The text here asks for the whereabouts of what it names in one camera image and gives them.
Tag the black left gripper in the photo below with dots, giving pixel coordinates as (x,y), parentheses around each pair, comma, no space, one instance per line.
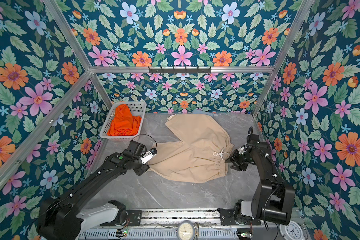
(143,170)

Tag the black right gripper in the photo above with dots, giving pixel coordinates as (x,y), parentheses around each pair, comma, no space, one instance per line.
(234,158)

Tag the beige drawstring shorts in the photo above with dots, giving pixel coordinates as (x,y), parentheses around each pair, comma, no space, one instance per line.
(200,153)

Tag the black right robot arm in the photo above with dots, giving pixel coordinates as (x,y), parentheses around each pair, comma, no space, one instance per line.
(273,199)

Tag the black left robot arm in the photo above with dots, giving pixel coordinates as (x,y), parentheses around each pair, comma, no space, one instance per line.
(65,217)

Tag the orange shorts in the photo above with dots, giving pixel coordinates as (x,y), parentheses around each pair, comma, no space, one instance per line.
(124,123)

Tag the white plastic laundry basket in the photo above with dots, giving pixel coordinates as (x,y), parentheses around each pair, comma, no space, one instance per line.
(136,108)

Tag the grey-blue pencil case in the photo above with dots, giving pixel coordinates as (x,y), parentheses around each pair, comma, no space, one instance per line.
(200,112)

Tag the white round corner clock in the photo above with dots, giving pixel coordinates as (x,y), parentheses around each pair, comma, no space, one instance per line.
(292,231)

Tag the beige round front clock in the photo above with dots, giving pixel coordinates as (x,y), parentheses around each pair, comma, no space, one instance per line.
(186,231)

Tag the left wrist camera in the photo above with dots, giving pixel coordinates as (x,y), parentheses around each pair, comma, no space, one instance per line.
(148,155)

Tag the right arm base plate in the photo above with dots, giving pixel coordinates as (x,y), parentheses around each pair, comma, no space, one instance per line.
(228,217)

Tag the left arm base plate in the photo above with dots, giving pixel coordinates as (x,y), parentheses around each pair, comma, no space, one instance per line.
(132,218)

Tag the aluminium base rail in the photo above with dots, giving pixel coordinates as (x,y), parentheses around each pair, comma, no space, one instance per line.
(162,224)

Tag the black wall hook rail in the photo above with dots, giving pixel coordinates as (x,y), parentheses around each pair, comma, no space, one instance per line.
(179,70)

